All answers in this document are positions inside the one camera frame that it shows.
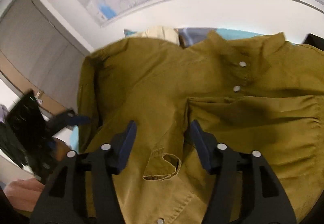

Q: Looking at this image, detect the olive brown jacket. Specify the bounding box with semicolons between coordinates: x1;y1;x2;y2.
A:
77;31;323;223

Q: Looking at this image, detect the cream pillow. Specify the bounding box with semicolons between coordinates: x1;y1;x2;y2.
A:
133;26;180;45

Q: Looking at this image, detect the teal grey patterned bed sheet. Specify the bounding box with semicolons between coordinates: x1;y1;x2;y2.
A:
124;28;260;48

